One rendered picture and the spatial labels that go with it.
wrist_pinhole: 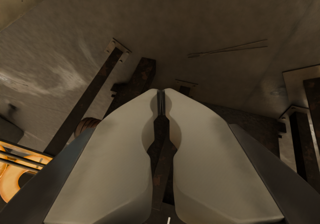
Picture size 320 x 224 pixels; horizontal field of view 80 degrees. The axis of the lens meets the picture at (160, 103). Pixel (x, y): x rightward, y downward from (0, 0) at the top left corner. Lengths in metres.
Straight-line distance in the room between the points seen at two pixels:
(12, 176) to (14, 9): 0.50
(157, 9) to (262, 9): 0.40
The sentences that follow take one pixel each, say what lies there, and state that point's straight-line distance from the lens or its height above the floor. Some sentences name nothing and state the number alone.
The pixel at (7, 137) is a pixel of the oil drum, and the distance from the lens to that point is 3.26.
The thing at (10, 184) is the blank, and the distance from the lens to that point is 0.79.
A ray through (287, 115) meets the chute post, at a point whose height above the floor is 0.01.
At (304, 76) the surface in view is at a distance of 1.07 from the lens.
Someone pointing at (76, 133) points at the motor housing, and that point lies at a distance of 0.82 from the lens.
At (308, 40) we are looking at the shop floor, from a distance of 0.96.
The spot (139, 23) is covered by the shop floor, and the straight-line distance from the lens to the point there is 0.95.
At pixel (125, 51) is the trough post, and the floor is 0.01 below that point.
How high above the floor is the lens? 0.76
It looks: 36 degrees down
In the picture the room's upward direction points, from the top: 160 degrees counter-clockwise
